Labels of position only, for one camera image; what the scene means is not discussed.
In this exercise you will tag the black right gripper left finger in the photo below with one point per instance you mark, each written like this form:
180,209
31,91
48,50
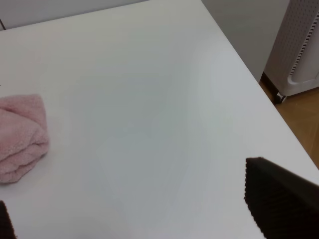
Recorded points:
6,227

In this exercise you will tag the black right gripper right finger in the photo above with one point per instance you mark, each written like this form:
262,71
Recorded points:
282,204

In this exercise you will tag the pink rolled towel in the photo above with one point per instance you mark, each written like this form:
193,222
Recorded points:
24,138

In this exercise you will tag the white perforated air purifier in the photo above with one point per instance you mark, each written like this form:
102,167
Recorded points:
293,64

